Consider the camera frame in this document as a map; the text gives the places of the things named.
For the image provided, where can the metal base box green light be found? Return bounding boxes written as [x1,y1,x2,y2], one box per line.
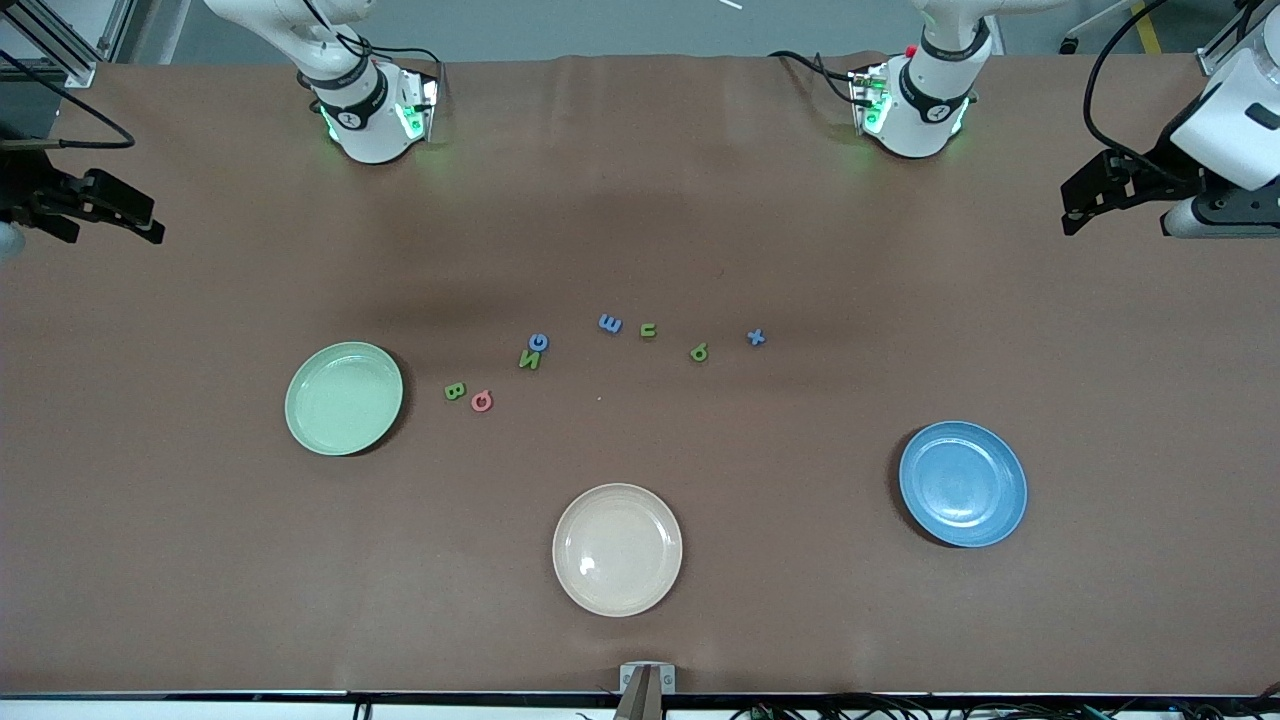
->
[848,62,893,137]
[398,65,443,143]

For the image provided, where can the black arm base cable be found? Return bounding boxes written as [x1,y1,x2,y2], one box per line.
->
[335,30,448,101]
[768,50,861,106]

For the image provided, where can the brown table mat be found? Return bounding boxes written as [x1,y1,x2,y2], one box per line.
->
[0,52,1280,696]

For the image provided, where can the beige plate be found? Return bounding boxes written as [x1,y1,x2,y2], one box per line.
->
[552,483,684,618]

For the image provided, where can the blue plate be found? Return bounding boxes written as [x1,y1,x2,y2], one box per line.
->
[898,420,1029,549]

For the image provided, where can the tan camera pole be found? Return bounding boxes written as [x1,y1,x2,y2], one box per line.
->
[612,668,663,720]

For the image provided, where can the tangled black cables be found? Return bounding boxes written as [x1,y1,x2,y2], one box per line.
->
[730,693,1280,720]

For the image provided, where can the aluminium frame profile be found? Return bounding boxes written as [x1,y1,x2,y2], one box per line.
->
[1195,0,1280,76]
[0,0,136,89]

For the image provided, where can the green plate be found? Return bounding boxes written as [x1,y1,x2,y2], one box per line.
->
[284,341,405,457]

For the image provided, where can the white chair base leg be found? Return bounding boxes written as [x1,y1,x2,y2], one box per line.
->
[1058,0,1136,54]

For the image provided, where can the grey metal mounting bracket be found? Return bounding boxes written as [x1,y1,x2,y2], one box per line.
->
[618,661,677,720]

